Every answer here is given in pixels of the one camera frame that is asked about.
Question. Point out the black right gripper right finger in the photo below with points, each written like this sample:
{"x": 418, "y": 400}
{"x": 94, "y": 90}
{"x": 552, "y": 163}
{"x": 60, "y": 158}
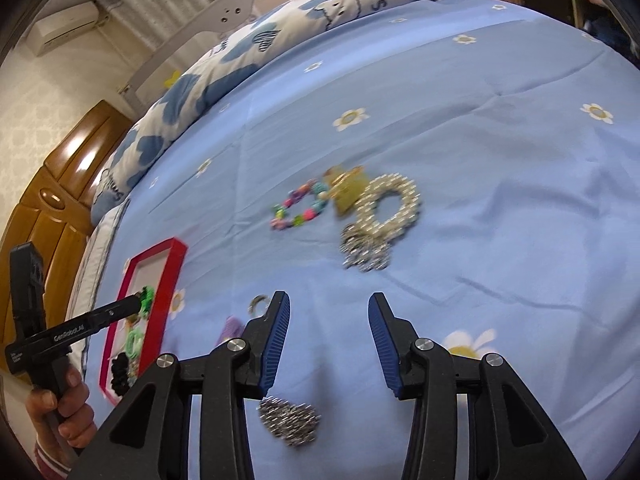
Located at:
{"x": 511, "y": 436}

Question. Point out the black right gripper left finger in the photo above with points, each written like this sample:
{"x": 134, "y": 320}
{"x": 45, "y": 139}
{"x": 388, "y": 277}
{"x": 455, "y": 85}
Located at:
{"x": 147, "y": 434}

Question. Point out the black velvet scrunchie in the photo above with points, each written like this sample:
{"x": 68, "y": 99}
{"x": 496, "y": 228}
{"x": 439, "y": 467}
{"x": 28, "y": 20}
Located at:
{"x": 120, "y": 374}

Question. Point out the red shallow jewelry tray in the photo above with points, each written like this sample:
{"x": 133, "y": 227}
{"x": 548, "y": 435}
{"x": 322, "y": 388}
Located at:
{"x": 153, "y": 276}

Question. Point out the person's left hand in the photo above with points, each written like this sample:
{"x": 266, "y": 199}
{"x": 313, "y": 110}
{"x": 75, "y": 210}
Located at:
{"x": 71, "y": 418}

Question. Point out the grey striped pillow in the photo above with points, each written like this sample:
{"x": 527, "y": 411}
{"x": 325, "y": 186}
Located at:
{"x": 92, "y": 263}

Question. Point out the wooden headboard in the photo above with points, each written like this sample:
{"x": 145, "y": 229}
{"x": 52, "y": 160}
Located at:
{"x": 54, "y": 211}

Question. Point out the silver rhinestone heart clip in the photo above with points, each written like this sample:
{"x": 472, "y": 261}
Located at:
{"x": 295, "y": 424}

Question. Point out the silver rhinestone bow clip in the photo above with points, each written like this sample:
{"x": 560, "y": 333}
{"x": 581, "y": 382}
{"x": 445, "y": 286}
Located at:
{"x": 362, "y": 251}

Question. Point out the blue floral bed sheet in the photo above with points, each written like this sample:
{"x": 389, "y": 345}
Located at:
{"x": 522, "y": 135}

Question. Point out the gold yellow hair clip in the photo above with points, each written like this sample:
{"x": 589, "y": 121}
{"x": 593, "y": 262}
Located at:
{"x": 345, "y": 187}

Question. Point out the white blue heart duvet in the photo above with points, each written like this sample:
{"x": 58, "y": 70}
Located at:
{"x": 214, "y": 75}

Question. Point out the white wall air conditioner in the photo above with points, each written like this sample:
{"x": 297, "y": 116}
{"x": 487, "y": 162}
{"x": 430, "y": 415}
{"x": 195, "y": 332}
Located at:
{"x": 55, "y": 29}

